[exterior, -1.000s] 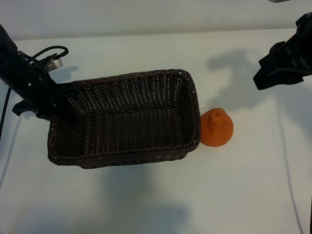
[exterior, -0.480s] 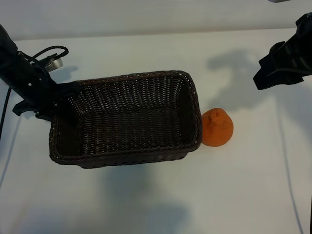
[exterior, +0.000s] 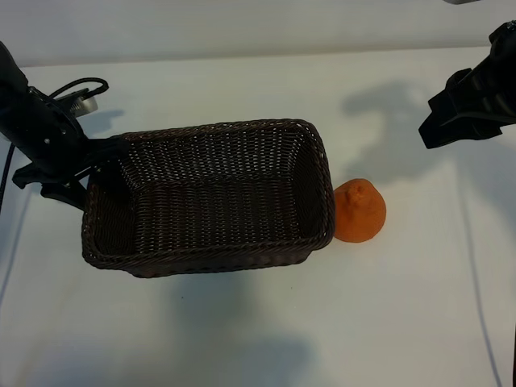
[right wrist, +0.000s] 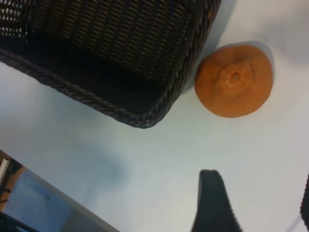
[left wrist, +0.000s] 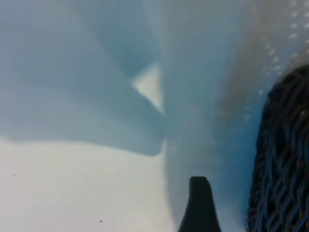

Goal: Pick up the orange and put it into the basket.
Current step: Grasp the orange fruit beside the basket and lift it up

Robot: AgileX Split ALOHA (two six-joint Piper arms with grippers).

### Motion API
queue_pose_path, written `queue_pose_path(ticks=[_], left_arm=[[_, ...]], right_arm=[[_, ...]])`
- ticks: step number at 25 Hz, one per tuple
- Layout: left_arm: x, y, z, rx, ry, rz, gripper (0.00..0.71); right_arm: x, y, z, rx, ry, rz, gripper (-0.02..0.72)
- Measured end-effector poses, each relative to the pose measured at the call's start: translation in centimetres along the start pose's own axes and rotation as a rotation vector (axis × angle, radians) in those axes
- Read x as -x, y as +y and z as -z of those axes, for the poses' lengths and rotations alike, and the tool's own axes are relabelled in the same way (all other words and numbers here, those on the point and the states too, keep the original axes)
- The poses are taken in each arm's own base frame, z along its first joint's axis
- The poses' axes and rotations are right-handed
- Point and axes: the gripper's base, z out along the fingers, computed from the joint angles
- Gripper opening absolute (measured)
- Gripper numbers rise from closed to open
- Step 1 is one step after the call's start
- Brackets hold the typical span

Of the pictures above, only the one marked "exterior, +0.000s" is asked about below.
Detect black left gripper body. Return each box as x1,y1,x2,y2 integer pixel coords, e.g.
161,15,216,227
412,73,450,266
7,87,96,178

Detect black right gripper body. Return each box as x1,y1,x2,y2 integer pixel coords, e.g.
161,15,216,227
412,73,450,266
468,22,516,128

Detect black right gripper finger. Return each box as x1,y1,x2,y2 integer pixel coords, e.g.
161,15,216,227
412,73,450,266
427,69,488,126
418,113,503,150

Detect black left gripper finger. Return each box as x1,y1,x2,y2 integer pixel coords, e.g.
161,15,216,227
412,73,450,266
11,163,89,211
86,139,136,190

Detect dark brown wicker basket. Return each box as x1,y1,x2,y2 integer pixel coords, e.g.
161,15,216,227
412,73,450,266
81,118,337,279

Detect orange with knobby top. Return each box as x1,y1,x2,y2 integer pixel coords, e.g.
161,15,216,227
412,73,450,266
333,178,387,243

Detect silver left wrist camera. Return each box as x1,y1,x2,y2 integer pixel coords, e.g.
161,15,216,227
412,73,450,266
60,89,100,118

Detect black braided left hanging cable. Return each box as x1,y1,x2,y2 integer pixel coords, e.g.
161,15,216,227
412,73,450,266
0,141,15,213

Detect black left camera cable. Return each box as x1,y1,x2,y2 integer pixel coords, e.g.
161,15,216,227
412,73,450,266
48,77,110,102

